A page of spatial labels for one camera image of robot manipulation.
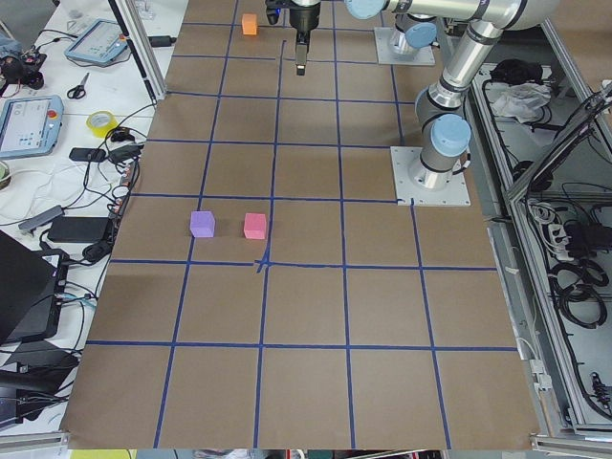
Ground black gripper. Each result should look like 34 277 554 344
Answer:
289 0 320 77

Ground orange foam cube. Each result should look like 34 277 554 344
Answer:
241 13 258 36

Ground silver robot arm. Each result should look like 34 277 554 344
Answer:
345 0 559 190
272 1 437 76

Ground pink foam cube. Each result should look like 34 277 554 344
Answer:
243 212 268 240

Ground far teach pendant tablet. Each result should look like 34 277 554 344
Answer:
64 19 128 67

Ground teach pendant tablet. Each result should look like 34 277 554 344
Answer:
1 96 64 159
64 19 128 67

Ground purple foam cube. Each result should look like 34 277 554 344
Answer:
189 210 216 238

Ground yellow tape roll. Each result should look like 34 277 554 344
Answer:
86 110 119 139

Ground white crumpled cloth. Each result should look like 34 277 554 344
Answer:
492 82 552 123

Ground brown paper table mat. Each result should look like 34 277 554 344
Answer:
62 1 539 450

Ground near teach pendant tablet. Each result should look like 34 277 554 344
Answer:
1 96 64 159

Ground grey usb hub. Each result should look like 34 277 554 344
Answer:
18 205 64 232

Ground black power adapter brick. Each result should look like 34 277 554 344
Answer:
48 216 109 243

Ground black laptop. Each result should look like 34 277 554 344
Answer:
1 233 68 344

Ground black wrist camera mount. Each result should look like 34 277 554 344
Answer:
265 0 289 26

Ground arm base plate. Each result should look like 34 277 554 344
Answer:
374 24 436 66
390 146 470 207

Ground aluminium frame post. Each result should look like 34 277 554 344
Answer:
108 0 167 104

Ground black handled scissors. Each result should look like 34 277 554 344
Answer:
66 73 90 100

